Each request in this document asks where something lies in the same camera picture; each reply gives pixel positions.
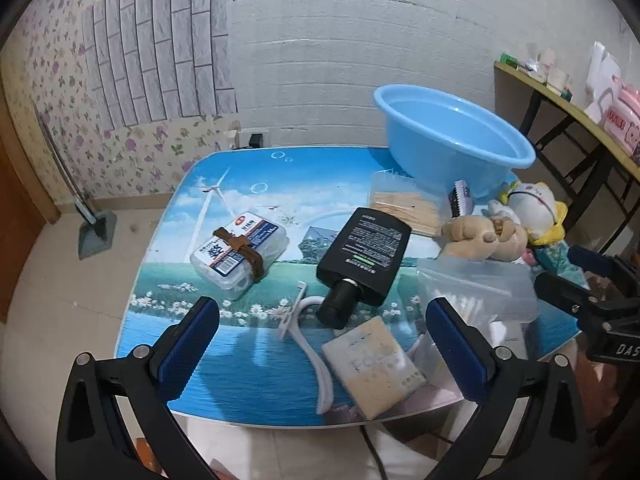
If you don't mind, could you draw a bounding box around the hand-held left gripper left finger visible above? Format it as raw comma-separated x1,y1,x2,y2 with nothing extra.
56,296,221,480

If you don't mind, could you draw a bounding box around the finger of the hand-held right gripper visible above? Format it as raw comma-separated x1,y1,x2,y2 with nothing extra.
534,271,601,320
567,245,623,278

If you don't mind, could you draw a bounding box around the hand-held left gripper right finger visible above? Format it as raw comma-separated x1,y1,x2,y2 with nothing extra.
425,296,586,480

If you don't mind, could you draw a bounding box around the clear box of cotton swabs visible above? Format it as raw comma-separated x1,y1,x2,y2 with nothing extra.
416,255,540,323

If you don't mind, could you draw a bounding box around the white and yellow cat plush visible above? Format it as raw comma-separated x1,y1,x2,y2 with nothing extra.
490,181,570,247

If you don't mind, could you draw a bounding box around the beige soap bar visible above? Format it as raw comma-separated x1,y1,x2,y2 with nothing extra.
321,316,428,421

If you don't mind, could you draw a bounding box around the clear labelled floss box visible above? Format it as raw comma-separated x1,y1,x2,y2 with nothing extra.
190,211,291,302

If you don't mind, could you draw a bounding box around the brown bear plush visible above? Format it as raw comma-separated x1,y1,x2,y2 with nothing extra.
441,212,530,263

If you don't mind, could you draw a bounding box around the black bottle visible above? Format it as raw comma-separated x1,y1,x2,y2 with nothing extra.
316,206,412,331

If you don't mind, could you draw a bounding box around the white plastic razor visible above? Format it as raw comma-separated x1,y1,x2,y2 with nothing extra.
277,281,335,416

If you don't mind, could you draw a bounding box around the clear box of toothpicks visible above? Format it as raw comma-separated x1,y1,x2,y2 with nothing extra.
369,170,453,238

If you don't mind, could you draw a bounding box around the blue plastic basin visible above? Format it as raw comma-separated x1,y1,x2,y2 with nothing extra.
374,85,537,200

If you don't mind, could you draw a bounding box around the small snack sachet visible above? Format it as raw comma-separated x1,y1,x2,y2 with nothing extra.
447,180,475,221

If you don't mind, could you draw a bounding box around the pink printed box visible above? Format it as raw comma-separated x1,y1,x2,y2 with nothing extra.
600,74,640,153

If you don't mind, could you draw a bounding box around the yellow side table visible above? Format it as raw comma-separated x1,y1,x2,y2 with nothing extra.
494,60,640,261

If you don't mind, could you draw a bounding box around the white bag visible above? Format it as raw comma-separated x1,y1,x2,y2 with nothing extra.
585,41,623,121

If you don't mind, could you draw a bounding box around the crumpled white wrapper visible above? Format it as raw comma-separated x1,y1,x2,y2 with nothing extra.
518,57,547,81

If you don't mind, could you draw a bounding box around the wooden door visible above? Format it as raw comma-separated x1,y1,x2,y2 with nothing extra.
0,95,61,321

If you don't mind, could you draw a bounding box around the brown hair tie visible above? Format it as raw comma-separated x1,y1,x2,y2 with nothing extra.
212,228,266,283

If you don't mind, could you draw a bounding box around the black cable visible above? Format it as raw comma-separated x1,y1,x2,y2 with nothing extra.
360,422,396,480

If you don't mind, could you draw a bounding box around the grey dustpan with handle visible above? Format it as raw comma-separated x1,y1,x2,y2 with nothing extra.
34,100,118,261

